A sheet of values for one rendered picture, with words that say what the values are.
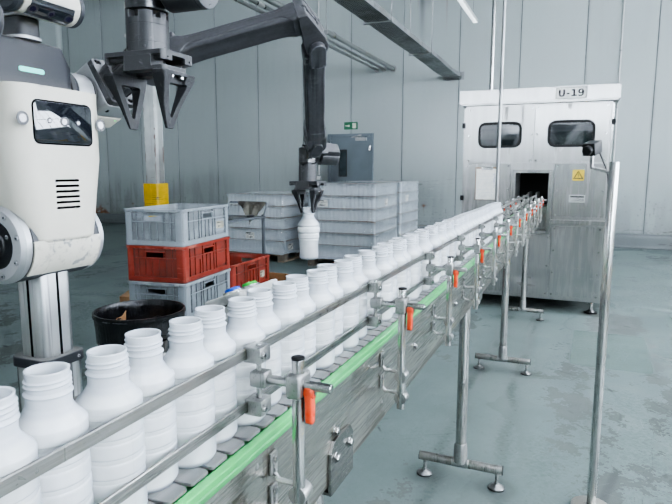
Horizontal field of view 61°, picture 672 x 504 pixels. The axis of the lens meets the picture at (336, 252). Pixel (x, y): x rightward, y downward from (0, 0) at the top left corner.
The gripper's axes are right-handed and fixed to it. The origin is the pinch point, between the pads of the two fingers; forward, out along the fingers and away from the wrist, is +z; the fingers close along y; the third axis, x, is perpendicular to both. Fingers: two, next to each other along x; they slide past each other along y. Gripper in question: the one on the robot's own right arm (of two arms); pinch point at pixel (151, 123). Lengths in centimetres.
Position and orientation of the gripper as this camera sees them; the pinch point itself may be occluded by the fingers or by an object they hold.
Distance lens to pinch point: 86.0
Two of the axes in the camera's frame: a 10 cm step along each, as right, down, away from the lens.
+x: 3.9, -1.2, 9.1
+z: -0.1, 9.9, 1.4
